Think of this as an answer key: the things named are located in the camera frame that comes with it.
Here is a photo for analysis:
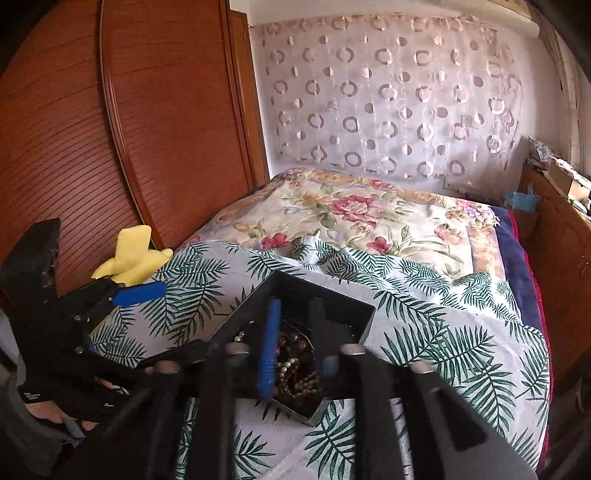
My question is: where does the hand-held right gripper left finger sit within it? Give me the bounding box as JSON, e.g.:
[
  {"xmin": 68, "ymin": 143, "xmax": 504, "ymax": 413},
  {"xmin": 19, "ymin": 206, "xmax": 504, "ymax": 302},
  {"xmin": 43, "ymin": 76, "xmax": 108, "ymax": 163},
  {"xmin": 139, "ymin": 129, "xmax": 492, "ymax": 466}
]
[{"xmin": 60, "ymin": 298, "xmax": 283, "ymax": 480}]

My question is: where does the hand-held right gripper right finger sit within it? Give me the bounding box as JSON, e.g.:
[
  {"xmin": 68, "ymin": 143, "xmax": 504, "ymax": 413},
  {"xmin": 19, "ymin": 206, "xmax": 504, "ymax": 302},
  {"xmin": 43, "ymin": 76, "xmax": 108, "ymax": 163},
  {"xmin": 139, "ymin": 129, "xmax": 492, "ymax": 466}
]
[{"xmin": 308, "ymin": 296, "xmax": 539, "ymax": 480}]

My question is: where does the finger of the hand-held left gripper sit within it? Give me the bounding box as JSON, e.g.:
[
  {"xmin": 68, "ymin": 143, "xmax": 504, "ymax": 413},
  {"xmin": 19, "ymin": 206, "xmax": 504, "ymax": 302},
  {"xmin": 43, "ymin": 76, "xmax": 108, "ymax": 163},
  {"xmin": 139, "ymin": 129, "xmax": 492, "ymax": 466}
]
[
  {"xmin": 69, "ymin": 281, "xmax": 168, "ymax": 325},
  {"xmin": 88, "ymin": 339, "xmax": 211, "ymax": 385}
]

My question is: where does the brown bead bracelet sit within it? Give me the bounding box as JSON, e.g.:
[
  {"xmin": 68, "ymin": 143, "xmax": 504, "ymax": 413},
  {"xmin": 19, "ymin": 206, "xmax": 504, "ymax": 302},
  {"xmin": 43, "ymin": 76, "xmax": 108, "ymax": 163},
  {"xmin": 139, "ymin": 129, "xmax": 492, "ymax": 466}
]
[{"xmin": 274, "ymin": 330, "xmax": 324, "ymax": 398}]

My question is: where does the black box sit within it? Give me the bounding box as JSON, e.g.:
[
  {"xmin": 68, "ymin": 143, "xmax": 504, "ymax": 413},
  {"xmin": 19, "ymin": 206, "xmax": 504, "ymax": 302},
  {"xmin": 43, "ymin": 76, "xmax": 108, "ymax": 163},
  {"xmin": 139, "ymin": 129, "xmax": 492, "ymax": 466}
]
[{"xmin": 205, "ymin": 270, "xmax": 376, "ymax": 426}]

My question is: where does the person's left forearm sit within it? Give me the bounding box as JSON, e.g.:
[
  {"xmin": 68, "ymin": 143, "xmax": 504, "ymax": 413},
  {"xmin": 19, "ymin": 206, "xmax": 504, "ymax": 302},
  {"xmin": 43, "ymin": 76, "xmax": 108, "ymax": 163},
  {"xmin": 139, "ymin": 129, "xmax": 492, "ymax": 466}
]
[{"xmin": 0, "ymin": 369, "xmax": 71, "ymax": 479}]

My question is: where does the person's left hand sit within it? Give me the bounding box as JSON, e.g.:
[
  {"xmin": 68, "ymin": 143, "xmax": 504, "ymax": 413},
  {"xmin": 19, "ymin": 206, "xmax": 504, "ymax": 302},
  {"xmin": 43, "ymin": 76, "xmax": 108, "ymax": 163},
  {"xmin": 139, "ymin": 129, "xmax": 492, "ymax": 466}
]
[{"xmin": 25, "ymin": 378, "xmax": 131, "ymax": 433}]

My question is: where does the yellow cloth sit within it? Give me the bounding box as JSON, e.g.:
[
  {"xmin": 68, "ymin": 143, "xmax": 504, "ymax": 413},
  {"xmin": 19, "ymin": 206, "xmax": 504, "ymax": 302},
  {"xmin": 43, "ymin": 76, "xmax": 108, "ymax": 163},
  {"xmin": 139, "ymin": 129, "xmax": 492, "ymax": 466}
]
[{"xmin": 91, "ymin": 225, "xmax": 174, "ymax": 284}]

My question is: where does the green leaf print cloth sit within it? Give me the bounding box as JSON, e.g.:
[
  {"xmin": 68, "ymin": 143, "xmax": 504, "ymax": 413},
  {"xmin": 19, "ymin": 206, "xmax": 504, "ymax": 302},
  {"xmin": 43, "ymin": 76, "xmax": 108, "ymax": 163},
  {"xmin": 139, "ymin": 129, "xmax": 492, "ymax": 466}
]
[{"xmin": 88, "ymin": 240, "xmax": 553, "ymax": 480}]

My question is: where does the floral quilt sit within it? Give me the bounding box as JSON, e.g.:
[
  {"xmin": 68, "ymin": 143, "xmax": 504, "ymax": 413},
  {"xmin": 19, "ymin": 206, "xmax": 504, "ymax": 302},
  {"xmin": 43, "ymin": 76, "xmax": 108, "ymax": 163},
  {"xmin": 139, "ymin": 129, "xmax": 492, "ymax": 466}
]
[{"xmin": 185, "ymin": 167, "xmax": 502, "ymax": 278}]

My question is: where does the brown wooden wardrobe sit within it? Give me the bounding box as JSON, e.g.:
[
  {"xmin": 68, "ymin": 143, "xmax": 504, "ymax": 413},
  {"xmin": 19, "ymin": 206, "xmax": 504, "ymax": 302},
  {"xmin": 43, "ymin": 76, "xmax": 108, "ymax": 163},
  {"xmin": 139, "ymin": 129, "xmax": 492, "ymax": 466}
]
[{"xmin": 0, "ymin": 0, "xmax": 271, "ymax": 297}]

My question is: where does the dark blue blanket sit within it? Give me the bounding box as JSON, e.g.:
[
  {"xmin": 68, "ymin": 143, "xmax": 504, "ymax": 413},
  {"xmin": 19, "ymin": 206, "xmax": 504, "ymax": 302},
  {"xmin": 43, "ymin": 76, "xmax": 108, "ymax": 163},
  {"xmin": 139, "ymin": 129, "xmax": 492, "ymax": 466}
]
[{"xmin": 488, "ymin": 205, "xmax": 544, "ymax": 334}]

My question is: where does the light blue plastic bag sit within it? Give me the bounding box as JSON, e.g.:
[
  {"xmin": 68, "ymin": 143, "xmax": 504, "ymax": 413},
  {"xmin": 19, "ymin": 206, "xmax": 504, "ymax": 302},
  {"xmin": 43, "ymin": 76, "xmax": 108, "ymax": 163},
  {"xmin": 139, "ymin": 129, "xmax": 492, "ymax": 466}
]
[{"xmin": 502, "ymin": 182, "xmax": 541, "ymax": 214}]

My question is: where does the brown wooden cabinet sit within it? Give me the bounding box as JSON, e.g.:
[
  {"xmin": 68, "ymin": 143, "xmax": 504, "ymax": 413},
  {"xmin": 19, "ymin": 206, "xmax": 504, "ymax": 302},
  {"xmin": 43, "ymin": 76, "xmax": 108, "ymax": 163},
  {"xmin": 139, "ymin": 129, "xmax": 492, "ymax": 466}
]
[{"xmin": 516, "ymin": 164, "xmax": 591, "ymax": 385}]

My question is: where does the sheer circle pattern curtain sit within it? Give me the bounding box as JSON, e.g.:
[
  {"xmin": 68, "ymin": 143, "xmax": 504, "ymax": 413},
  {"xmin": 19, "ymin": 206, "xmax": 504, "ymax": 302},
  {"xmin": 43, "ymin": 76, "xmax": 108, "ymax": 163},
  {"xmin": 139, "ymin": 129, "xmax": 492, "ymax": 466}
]
[{"xmin": 252, "ymin": 13, "xmax": 526, "ymax": 182}]

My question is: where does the patterned paper bundle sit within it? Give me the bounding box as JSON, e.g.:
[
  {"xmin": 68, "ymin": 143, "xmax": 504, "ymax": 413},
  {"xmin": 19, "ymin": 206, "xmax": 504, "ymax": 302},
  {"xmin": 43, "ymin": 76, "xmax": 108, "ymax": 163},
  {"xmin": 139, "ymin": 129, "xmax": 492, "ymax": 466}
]
[{"xmin": 525, "ymin": 136, "xmax": 556, "ymax": 165}]

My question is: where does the white cardboard box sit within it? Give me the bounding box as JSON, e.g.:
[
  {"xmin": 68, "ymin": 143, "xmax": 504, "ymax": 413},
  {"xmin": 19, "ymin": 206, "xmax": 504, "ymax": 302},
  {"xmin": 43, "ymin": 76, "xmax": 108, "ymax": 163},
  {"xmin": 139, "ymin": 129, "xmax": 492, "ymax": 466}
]
[{"xmin": 546, "ymin": 156, "xmax": 591, "ymax": 196}]

